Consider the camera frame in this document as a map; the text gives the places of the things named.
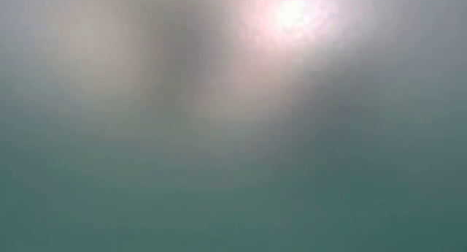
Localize teal translucent plastic tray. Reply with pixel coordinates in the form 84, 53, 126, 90
0, 0, 467, 252

